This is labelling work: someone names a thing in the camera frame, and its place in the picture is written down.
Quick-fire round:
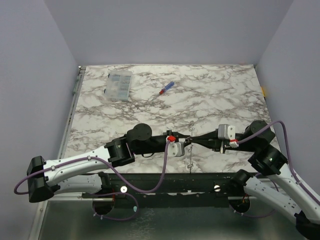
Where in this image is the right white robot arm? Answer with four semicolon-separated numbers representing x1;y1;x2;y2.
187;120;320;240

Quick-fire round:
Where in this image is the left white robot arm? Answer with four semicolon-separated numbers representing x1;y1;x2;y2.
13;123;191;203

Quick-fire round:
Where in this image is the blue red screwdriver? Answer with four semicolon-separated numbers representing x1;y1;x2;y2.
153;81;175;100

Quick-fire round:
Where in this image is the clear plastic organizer box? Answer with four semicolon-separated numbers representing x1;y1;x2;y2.
103;70;133;101

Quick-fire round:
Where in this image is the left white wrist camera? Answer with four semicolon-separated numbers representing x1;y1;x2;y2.
166;136;185;157

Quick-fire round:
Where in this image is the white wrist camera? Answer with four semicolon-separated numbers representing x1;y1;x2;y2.
166;136;185;157
217;124;239;148

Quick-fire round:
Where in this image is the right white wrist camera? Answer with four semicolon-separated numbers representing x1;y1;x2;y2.
217;124;239;148

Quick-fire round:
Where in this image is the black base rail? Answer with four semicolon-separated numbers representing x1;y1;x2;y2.
93;170;251;213

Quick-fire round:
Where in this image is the aluminium side rail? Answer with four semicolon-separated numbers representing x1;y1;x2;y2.
57;65;87;159

